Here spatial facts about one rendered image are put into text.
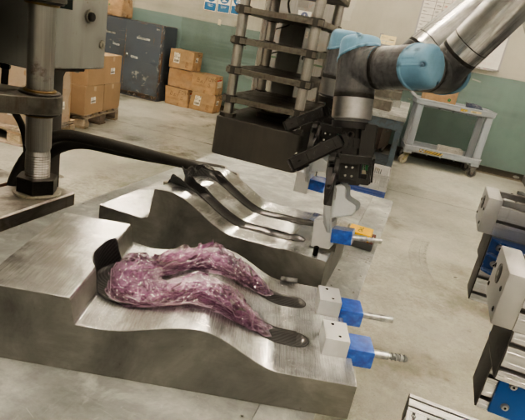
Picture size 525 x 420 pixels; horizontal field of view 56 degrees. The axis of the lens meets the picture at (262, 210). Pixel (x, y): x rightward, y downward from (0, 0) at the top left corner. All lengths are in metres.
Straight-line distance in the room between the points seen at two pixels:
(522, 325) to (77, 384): 0.65
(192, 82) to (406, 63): 6.99
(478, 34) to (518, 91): 6.60
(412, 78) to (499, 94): 6.67
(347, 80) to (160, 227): 0.47
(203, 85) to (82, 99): 2.64
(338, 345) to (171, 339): 0.23
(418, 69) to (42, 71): 0.83
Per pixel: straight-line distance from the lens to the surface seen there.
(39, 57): 1.27
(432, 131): 7.50
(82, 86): 5.52
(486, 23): 0.96
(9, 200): 1.32
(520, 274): 0.84
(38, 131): 1.30
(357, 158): 0.92
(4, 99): 1.26
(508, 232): 1.33
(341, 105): 0.93
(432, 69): 0.88
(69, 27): 1.52
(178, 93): 7.88
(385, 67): 0.89
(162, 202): 1.02
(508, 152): 7.64
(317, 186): 1.25
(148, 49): 7.96
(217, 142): 5.25
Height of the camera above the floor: 1.26
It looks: 19 degrees down
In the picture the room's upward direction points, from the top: 11 degrees clockwise
